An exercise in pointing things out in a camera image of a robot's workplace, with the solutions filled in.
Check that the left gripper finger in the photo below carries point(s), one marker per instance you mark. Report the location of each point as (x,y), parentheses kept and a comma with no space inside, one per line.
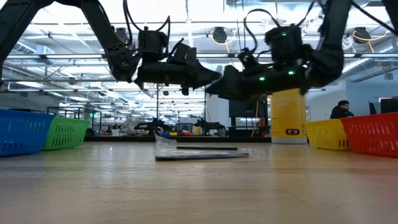
(211,75)
(206,83)

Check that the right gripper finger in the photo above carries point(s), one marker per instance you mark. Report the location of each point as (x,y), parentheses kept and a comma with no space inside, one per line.
(229,96)
(225,82)

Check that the black comb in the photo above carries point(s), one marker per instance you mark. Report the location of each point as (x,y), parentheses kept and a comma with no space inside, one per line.
(205,148)

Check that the clear toiletry packet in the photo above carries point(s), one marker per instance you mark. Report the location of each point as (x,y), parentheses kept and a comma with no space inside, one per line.
(199,155)

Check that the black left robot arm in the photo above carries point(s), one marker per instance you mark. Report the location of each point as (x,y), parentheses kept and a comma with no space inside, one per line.
(118,49)

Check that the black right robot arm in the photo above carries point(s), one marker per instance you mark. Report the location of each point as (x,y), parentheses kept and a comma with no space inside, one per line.
(329,46)

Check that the background black robot arm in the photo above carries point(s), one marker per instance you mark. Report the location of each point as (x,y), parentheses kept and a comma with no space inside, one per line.
(210,126)
(152,127)

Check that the white building column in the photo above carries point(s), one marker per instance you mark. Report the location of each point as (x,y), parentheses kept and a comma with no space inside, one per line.
(217,112)

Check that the large black monitor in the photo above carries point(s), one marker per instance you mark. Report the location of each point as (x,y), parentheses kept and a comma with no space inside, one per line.
(248,109)

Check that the yellow plastic basket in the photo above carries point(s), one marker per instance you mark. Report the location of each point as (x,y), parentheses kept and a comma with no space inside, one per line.
(325,135)

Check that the person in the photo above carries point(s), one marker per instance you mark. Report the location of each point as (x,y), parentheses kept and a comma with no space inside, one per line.
(340,112)

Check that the red plastic basket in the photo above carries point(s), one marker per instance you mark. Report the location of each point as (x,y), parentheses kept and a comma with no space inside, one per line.
(371,135)

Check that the green plastic basket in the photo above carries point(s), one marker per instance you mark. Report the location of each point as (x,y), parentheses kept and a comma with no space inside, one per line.
(68,133)

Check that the small black monitor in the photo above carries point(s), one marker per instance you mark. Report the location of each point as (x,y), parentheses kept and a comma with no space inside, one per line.
(390,106)

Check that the blue plastic basket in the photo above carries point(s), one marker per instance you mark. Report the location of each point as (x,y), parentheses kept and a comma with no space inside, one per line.
(21,133)

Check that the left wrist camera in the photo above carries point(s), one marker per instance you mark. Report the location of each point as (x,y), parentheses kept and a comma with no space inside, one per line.
(185,54)

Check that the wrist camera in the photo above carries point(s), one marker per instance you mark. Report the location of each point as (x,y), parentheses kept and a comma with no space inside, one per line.
(248,59)
(185,54)

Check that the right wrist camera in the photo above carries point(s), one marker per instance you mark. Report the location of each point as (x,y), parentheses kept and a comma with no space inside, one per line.
(248,59)

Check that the black tall stand frame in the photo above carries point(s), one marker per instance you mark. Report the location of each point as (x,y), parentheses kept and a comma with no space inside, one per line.
(157,102)

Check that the background black workstation frame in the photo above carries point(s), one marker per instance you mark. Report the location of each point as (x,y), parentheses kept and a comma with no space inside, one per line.
(74,109)

